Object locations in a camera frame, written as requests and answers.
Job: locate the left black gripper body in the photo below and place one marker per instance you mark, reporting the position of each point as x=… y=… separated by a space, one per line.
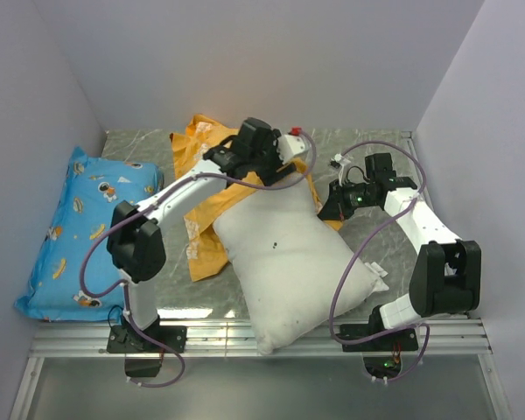
x=269 y=160

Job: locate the blue cartoon pillow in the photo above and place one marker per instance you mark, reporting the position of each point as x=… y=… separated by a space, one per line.
x=92 y=189

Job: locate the orange pillowcase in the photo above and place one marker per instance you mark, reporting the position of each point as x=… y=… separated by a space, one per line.
x=205 y=252

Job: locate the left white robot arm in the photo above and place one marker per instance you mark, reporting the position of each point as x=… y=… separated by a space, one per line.
x=135 y=241

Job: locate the white pillow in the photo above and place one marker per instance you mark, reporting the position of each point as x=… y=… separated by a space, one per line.
x=289 y=263

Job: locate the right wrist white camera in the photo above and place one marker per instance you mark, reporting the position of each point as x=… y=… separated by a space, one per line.
x=342 y=165

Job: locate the aluminium mounting rail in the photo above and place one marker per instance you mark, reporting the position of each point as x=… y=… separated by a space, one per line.
x=228 y=338

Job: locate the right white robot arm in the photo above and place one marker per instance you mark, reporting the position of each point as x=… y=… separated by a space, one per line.
x=395 y=195

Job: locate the wrist white camera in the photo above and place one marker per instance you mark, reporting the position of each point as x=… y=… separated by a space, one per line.
x=292 y=145
x=342 y=165

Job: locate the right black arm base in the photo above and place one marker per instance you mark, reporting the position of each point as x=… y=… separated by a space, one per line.
x=382 y=352

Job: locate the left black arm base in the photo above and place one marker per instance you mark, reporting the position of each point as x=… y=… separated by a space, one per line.
x=143 y=359

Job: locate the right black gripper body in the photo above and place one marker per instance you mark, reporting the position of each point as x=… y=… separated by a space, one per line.
x=351 y=197

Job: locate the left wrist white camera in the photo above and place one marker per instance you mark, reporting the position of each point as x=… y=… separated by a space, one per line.
x=292 y=145

